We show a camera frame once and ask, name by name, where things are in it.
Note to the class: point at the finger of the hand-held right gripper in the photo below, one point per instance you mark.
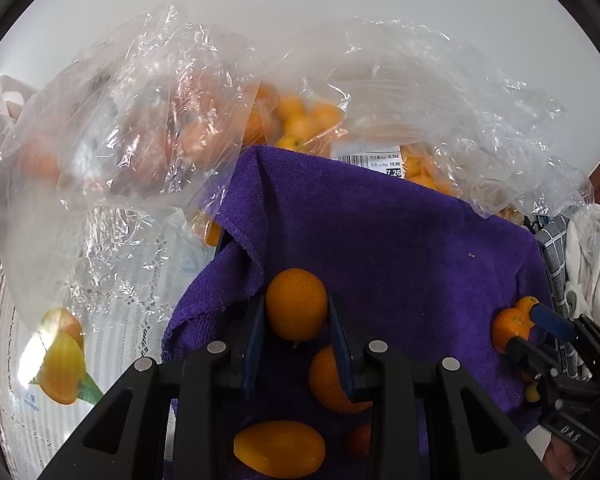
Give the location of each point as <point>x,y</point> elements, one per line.
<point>530,357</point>
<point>552,321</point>

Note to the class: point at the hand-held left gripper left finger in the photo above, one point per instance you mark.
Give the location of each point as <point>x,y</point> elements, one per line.
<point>254,355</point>

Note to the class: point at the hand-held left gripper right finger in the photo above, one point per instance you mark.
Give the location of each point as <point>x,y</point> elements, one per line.
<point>342,355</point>

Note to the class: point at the small yellow-green fruit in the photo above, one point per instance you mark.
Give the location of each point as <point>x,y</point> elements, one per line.
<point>532,392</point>

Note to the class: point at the orange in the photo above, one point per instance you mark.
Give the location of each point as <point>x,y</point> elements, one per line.
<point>280,448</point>
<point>209,230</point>
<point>509,327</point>
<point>296,305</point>
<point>327,382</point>
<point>526,304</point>

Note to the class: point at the heap of pale yellow fruits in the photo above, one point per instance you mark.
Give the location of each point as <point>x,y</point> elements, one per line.
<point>505,210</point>

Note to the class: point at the heap of reddish-orange fruits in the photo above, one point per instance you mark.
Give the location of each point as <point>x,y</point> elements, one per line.
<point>190,130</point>

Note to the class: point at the person's right hand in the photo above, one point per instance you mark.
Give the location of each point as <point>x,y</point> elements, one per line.
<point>560,460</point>

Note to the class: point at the white cloth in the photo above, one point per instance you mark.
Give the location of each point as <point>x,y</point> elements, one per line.
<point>597,260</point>

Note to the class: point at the grey striped cloth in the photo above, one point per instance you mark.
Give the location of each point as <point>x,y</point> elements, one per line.
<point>552,245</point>

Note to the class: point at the purple towel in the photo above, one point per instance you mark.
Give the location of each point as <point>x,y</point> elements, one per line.
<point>390,250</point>

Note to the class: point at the white printed label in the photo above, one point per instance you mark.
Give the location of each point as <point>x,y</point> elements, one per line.
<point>365,162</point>

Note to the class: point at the heap of small oranges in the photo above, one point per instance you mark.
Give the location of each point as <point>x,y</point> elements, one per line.
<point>300,120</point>

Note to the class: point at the large clear plastic bag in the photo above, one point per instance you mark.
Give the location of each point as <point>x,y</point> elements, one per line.
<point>430,95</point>

